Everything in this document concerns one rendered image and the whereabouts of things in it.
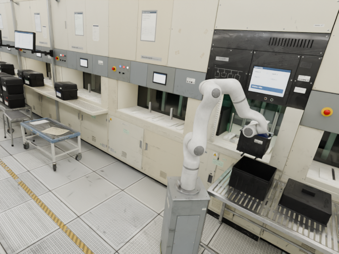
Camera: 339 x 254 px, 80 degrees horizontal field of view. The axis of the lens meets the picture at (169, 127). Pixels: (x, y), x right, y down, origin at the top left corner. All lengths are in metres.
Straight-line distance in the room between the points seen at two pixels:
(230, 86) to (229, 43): 0.73
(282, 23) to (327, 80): 0.54
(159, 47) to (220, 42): 0.71
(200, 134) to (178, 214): 0.62
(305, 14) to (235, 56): 0.55
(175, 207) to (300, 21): 1.63
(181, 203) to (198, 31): 1.57
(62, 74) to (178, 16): 2.60
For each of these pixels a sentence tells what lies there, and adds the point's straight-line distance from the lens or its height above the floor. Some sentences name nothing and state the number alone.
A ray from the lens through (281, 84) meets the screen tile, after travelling 1.90.
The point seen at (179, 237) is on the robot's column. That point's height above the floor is 0.40.
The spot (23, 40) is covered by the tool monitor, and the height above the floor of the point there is 1.64.
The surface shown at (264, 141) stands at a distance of 1.73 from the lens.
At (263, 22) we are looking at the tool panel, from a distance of 1.97.
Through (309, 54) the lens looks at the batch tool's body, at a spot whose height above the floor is 1.81.
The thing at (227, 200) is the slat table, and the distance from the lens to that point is 1.60.
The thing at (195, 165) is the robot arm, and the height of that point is 0.99.
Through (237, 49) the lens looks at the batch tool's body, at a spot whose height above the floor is 1.80.
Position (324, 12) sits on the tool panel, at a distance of 1.92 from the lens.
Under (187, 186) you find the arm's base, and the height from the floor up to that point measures 0.81.
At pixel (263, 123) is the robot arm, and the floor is 1.33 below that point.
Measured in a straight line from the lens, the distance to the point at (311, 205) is 1.72.
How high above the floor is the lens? 1.71
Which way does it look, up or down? 20 degrees down
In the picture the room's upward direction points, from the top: 7 degrees clockwise
